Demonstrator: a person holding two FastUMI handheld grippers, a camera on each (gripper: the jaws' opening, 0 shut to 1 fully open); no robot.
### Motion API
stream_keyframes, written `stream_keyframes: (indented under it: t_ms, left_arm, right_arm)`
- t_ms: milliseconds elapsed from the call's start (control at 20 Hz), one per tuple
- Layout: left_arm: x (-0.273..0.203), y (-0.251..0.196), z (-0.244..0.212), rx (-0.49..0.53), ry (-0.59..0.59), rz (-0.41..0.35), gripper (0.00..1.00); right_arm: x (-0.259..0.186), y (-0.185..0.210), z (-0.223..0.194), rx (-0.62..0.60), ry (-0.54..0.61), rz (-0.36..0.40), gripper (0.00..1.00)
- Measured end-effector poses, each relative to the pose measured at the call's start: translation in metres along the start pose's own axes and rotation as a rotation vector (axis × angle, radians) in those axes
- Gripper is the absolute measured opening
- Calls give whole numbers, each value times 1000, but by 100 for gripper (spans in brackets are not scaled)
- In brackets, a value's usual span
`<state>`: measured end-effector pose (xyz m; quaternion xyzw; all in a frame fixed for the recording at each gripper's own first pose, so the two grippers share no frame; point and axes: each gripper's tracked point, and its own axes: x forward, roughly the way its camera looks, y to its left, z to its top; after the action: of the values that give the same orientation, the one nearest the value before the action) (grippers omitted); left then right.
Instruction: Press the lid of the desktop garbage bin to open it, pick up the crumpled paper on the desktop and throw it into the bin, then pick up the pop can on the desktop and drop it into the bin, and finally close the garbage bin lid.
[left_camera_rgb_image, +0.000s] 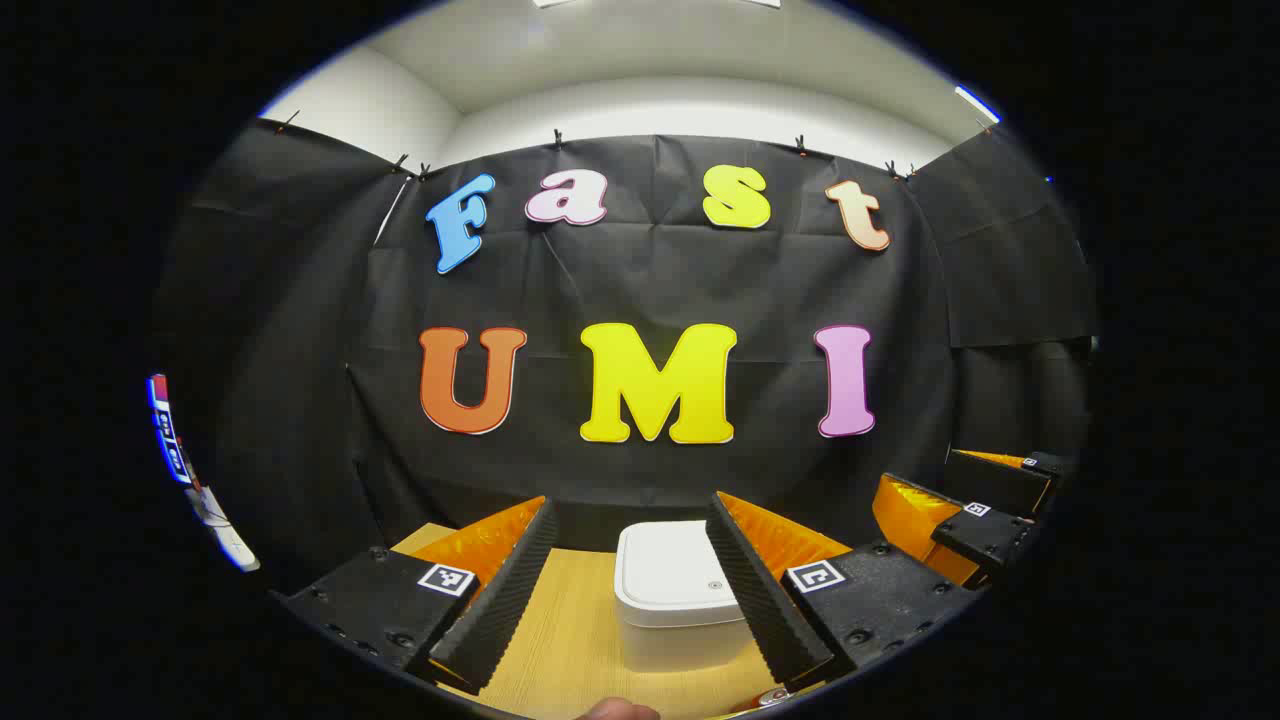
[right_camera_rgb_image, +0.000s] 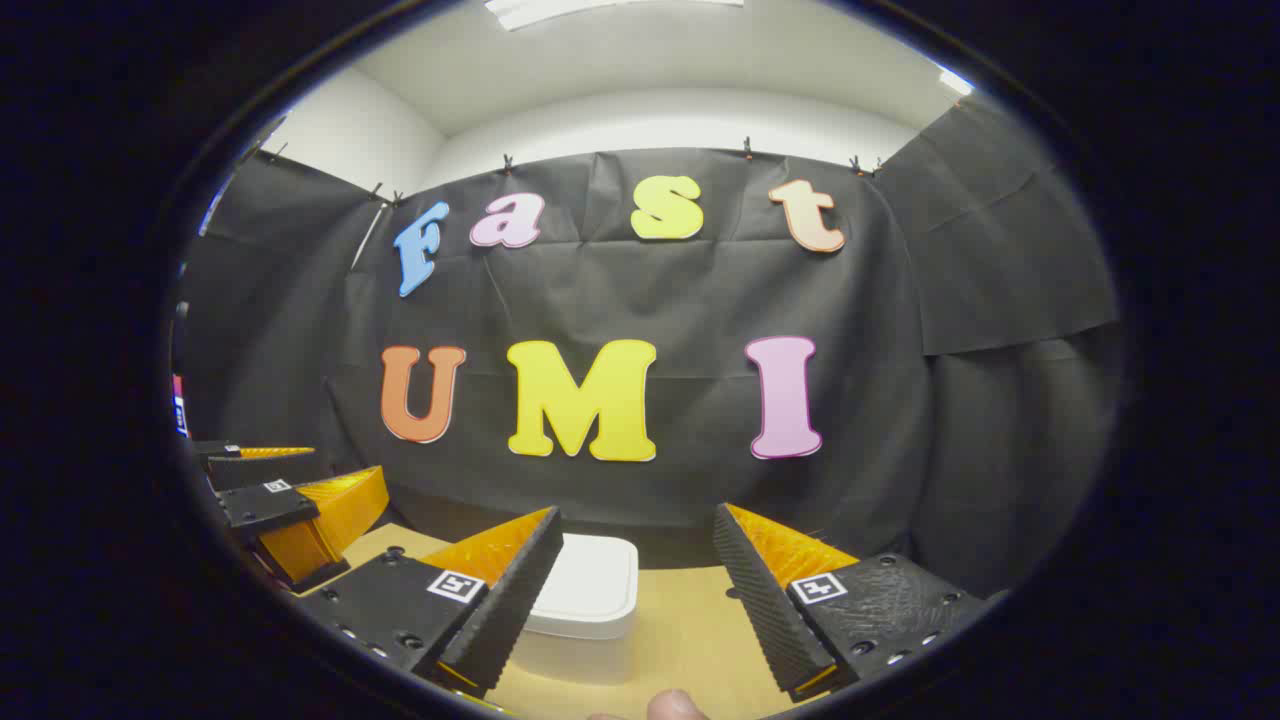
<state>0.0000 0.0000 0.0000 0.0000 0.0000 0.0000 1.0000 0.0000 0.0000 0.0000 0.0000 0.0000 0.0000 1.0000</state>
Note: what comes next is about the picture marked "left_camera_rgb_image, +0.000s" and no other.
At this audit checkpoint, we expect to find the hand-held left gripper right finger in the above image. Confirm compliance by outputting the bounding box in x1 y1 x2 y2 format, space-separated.
705 490 981 693

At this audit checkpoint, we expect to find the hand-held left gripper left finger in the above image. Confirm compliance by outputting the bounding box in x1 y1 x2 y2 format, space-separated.
270 495 560 696

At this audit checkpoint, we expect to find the white desktop garbage bin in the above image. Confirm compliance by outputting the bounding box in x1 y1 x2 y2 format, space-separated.
613 519 763 676

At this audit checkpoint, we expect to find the wooden desktop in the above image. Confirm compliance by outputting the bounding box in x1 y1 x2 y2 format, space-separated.
390 520 851 720

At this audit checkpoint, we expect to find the white box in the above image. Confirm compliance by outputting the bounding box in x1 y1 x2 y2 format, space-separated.
185 485 261 573

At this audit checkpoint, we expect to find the black backdrop cloth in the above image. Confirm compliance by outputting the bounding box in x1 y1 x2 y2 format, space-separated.
150 118 1099 591

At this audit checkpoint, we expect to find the blue and red board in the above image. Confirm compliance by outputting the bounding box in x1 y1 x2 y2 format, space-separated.
148 373 196 488

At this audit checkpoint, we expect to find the row of black cloth clips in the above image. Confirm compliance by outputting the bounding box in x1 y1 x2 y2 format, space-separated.
280 110 996 183

